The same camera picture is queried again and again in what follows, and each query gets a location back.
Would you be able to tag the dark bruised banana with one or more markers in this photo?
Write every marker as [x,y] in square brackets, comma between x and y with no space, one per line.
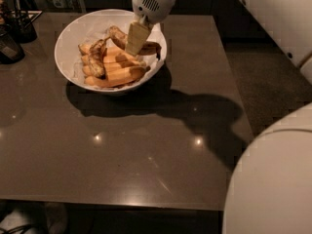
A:
[95,57]

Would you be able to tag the white bowl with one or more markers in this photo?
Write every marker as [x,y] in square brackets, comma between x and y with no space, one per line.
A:
[70,43]

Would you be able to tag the spotted brown banana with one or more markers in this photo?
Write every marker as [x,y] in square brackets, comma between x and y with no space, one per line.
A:
[120,39]

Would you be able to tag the yellow banana bunch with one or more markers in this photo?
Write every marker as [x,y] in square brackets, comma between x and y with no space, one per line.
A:
[114,58]

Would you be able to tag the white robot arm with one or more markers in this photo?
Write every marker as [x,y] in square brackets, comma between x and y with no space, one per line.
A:
[270,190]

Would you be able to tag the large yellow banana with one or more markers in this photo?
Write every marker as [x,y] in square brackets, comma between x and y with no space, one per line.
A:
[119,77]

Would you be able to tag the black wire basket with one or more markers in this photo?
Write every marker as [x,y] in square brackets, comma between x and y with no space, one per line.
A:
[22,28]

